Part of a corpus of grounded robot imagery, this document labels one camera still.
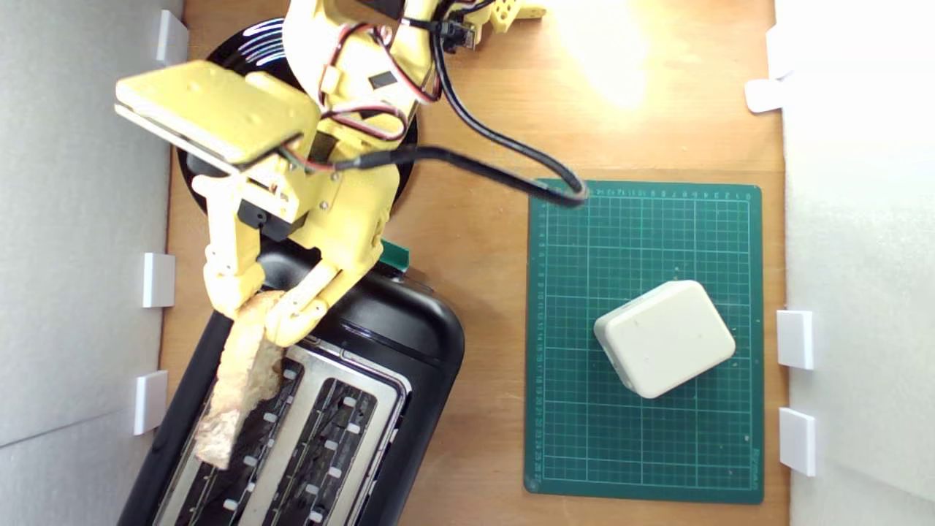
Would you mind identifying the brown bread slice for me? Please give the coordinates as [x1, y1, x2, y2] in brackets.
[194, 290, 287, 470]

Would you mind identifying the green toaster lever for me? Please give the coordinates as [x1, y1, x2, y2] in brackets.
[380, 240, 411, 275]

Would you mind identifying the black two-slot toaster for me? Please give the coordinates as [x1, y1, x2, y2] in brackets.
[117, 235, 466, 526]

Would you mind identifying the black round plate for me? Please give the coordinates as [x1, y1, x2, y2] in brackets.
[177, 18, 419, 229]

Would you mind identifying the green cutting mat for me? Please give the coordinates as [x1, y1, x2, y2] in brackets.
[524, 178, 766, 505]

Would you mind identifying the white rounded block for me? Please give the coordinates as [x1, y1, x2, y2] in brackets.
[593, 280, 737, 400]

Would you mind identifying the white wall clip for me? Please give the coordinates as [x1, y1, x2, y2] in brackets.
[142, 253, 176, 308]
[744, 77, 786, 114]
[134, 370, 169, 436]
[779, 408, 817, 477]
[776, 310, 815, 370]
[156, 9, 190, 77]

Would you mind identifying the black camera cable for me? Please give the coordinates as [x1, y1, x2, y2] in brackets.
[332, 15, 591, 209]

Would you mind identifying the yellow wrist camera box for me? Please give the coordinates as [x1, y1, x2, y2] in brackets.
[115, 60, 322, 176]

